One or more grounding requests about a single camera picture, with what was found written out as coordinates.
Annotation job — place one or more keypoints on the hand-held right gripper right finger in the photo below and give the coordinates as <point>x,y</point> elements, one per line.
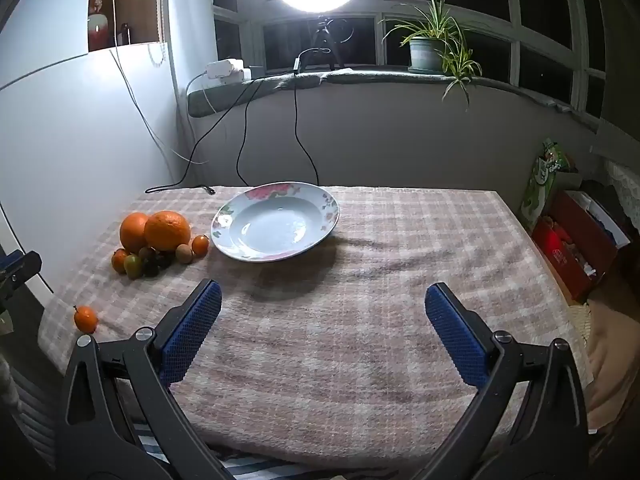
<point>457,335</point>

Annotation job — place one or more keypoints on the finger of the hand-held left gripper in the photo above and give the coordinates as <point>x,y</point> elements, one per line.
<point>27,265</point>

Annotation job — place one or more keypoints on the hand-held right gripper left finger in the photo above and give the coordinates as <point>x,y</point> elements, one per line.
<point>195,330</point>

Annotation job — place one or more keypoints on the dark tomato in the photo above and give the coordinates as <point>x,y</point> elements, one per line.
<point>165,259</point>
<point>151,268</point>

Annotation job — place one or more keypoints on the tangerine with stem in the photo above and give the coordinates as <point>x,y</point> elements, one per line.
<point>86,319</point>

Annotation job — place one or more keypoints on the green and red tomato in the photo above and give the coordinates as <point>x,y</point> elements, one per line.
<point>132,267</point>

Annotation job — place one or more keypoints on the orange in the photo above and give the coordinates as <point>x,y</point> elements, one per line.
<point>131,232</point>
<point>167,230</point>

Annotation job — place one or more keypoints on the floral white plate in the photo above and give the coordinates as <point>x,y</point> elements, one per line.
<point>270,230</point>

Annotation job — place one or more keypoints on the small brown fruit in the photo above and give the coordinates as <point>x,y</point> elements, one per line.
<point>183,253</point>

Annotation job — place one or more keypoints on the small orange fruit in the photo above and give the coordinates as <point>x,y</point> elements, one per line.
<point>200,246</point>
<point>119,261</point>

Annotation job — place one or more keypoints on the small brownish tomato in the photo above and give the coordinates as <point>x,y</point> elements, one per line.
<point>145,252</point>

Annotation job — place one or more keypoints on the plaid blanket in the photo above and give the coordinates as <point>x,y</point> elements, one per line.
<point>350,335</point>

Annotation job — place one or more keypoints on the red cardboard box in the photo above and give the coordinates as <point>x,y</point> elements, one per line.
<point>565,255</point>

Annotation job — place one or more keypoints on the blue striped cloth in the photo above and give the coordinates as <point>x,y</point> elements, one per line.
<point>240,467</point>

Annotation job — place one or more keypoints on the green bag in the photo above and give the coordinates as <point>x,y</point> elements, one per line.
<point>542,180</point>

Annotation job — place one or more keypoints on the white lace cloth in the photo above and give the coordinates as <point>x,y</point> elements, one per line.
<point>622,185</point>

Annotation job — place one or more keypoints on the red and white vase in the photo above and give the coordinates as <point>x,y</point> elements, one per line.
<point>98,35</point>

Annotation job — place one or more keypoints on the white power strip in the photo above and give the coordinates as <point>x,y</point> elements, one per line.
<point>225,69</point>

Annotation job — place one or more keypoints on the grey sill cloth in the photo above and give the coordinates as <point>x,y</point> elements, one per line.
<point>350,78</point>

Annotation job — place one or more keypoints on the potted spider plant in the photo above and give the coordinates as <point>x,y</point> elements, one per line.
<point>425,52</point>

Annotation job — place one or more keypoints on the wooden cabinet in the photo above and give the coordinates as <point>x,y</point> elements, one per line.
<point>145,5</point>

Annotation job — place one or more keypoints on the black tripod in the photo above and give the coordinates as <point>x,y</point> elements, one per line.
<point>325,35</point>

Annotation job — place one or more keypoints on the white window frame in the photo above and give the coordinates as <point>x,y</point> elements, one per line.
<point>380,7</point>

